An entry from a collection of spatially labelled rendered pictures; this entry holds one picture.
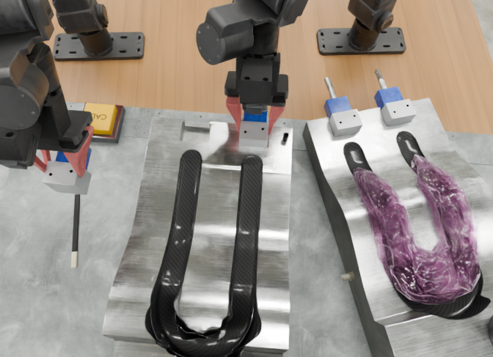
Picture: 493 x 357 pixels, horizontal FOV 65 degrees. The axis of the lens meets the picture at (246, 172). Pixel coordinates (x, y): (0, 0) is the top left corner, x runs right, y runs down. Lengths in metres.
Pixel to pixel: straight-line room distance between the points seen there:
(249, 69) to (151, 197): 0.28
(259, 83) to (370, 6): 0.37
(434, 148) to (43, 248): 0.76
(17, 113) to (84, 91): 0.44
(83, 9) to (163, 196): 0.39
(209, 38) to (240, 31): 0.04
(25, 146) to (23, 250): 0.34
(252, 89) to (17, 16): 0.28
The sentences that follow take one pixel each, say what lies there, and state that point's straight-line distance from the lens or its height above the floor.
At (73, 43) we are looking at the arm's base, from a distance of 1.00.
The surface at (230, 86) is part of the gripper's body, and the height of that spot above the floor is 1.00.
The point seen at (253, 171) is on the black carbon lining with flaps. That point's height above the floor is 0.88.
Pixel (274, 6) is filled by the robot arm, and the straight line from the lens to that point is 0.55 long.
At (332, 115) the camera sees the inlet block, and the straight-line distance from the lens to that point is 0.76.
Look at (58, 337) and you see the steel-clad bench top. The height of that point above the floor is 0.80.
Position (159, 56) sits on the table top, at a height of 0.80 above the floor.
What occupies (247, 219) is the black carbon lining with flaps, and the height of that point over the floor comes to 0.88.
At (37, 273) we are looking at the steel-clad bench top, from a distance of 0.81.
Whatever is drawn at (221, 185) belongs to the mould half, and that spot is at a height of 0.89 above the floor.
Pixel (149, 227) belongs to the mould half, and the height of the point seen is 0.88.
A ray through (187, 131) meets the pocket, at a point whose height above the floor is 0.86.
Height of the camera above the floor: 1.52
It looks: 68 degrees down
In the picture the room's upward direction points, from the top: 3 degrees clockwise
